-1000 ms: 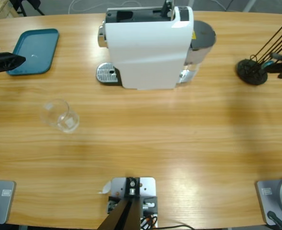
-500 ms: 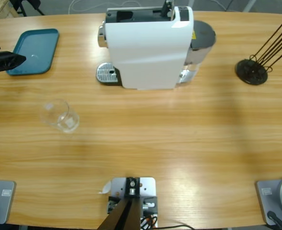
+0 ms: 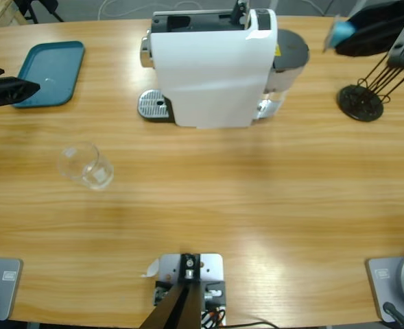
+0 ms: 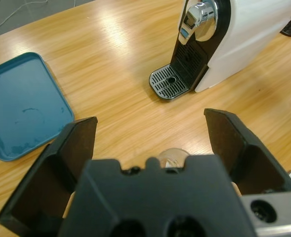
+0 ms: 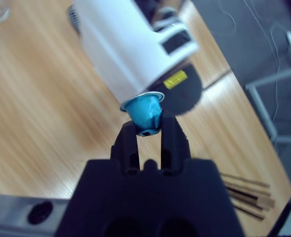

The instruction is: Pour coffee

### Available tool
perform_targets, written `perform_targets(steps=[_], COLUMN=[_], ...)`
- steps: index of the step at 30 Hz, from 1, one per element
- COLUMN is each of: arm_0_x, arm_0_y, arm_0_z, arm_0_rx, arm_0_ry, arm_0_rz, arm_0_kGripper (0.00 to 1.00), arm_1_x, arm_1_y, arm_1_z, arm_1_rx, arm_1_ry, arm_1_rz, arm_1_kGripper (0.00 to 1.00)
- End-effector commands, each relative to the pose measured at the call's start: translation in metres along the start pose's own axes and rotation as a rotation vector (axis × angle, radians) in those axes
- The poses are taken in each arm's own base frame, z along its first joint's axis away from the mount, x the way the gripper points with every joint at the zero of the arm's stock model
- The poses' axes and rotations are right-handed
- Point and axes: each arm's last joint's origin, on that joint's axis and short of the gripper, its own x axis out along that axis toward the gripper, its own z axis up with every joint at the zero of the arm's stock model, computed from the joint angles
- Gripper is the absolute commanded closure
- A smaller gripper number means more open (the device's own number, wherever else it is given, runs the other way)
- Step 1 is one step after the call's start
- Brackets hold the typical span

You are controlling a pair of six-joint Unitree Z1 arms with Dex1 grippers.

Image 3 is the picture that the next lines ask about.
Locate black base cable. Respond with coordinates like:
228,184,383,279
382,301,404,329

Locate black cable at mount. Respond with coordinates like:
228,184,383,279
226,320,280,329

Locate metal grille drip tray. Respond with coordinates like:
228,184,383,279
138,88,176,123

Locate orange wires at mount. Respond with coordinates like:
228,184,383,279
201,306,227,326

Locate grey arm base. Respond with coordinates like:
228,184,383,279
0,256,24,323
365,252,404,324

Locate black chair legs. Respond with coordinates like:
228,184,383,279
14,0,65,24

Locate grey translucent machine lever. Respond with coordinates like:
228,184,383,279
230,0,252,27

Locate clear water tank dark lid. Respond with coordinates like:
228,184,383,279
252,29,311,121

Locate blue coffee capsule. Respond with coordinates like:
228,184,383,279
323,15,356,53

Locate white tape tab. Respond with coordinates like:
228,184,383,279
139,258,161,278

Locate teal plastic tray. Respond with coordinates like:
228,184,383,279
11,40,86,110

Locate white capsule coffee machine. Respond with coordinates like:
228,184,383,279
138,8,278,130

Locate black wire capsule stand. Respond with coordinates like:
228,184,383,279
337,51,404,123

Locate clear drinking glass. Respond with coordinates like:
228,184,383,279
56,140,115,191

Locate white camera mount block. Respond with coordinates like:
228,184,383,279
153,252,228,326

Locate black camera post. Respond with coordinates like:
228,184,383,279
139,252,202,329

